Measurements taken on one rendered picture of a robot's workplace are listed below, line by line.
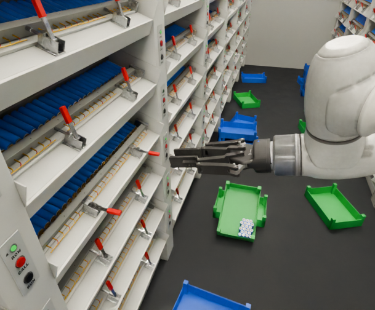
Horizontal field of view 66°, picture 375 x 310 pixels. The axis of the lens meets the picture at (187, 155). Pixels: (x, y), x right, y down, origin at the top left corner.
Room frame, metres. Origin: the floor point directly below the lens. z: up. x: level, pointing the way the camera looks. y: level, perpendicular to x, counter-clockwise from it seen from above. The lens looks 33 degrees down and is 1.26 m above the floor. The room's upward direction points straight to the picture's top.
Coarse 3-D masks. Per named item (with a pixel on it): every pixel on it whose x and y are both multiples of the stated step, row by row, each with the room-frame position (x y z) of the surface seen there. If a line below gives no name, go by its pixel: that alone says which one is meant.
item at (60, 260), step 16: (160, 128) 0.92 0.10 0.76; (144, 144) 0.84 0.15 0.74; (128, 160) 0.74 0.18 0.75; (144, 160) 0.80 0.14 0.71; (128, 176) 0.67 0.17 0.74; (112, 192) 0.60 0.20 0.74; (80, 224) 0.48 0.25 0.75; (96, 224) 0.49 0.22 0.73; (64, 240) 0.43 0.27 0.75; (80, 240) 0.44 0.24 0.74; (48, 256) 0.38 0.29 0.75; (64, 256) 0.39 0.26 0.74; (64, 272) 0.38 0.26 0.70
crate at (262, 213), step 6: (222, 192) 1.41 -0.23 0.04; (222, 198) 1.39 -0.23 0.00; (264, 198) 1.32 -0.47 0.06; (216, 204) 1.32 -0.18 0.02; (264, 204) 1.32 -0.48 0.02; (216, 210) 1.22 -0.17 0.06; (264, 210) 1.28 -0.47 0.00; (216, 216) 1.22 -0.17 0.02; (258, 216) 1.23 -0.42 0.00; (264, 216) 1.16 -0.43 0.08; (258, 222) 1.16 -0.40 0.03; (264, 222) 1.15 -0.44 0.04
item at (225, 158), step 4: (236, 152) 0.54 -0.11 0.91; (240, 152) 0.53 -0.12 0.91; (196, 156) 0.55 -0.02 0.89; (212, 156) 0.55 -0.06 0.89; (216, 156) 0.55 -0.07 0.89; (220, 156) 0.54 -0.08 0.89; (224, 156) 0.54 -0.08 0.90; (228, 156) 0.53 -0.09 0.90; (232, 156) 0.53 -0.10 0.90; (236, 156) 0.53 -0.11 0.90; (196, 160) 0.54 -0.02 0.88; (200, 160) 0.54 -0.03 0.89; (204, 160) 0.54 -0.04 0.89; (208, 160) 0.54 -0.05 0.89; (212, 160) 0.54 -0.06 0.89; (216, 160) 0.54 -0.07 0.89; (220, 160) 0.53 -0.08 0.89; (224, 160) 0.53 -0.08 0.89; (228, 160) 0.53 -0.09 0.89
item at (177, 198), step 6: (186, 168) 1.46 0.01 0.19; (192, 168) 1.50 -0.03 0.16; (186, 174) 1.43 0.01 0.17; (192, 174) 1.44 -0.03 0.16; (180, 180) 1.36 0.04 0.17; (186, 180) 1.37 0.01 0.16; (180, 186) 1.31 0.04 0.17; (186, 186) 1.32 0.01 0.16; (174, 192) 1.25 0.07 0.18; (180, 192) 1.26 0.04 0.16; (186, 192) 1.28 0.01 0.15; (174, 198) 1.20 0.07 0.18; (180, 198) 1.20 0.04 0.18; (174, 204) 1.16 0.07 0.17; (180, 204) 1.17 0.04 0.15; (174, 210) 1.12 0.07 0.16; (174, 216) 1.08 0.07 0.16; (174, 222) 1.01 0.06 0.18
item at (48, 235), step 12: (144, 132) 0.89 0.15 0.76; (120, 156) 0.72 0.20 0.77; (108, 168) 0.66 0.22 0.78; (96, 180) 0.60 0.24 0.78; (84, 192) 0.55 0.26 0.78; (96, 192) 0.57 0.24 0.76; (72, 204) 0.51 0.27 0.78; (60, 216) 0.47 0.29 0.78; (48, 228) 0.43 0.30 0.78; (60, 228) 0.45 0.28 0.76; (48, 240) 0.40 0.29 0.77; (60, 240) 0.42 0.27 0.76
